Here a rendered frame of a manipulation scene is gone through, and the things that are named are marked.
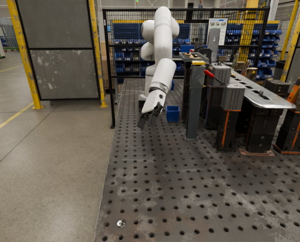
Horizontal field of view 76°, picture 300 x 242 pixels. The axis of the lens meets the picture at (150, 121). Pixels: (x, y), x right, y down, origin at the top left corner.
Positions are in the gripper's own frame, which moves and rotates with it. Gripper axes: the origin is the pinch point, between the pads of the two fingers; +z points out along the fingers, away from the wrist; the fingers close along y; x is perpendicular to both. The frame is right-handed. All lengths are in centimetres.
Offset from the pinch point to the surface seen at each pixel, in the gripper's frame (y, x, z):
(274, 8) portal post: 169, -310, -498
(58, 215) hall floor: 103, -4, 66
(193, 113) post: 12.1, -31.4, -23.0
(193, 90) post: 6.7, -22.8, -31.7
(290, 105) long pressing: -27, -51, -30
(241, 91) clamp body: -14, -36, -33
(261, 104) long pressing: -20, -42, -28
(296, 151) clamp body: -18, -81, -20
